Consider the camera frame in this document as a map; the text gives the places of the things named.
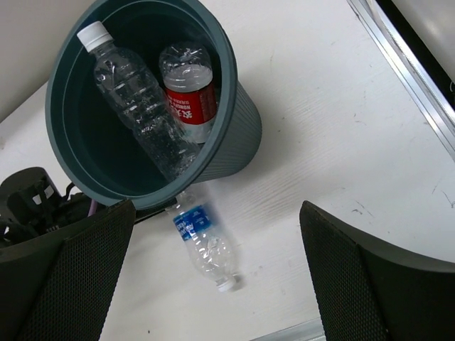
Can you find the dark green plastic bin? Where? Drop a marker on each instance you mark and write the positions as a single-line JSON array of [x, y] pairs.
[[97, 146]]

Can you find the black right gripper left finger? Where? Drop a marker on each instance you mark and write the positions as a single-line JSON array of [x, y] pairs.
[[59, 286]]

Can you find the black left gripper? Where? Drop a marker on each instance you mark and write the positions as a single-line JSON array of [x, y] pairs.
[[32, 206]]

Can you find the clear bottle red label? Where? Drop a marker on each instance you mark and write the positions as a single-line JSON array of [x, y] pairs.
[[187, 74]]

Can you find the clear unlabelled plastic bottle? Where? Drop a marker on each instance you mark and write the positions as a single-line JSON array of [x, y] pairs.
[[132, 90]]

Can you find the clear bottle blue label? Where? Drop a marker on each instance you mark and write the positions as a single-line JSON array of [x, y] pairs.
[[209, 248]]

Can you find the aluminium table edge rail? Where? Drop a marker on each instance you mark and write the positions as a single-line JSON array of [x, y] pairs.
[[434, 106]]

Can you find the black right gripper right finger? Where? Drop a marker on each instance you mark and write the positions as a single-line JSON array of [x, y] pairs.
[[369, 289]]

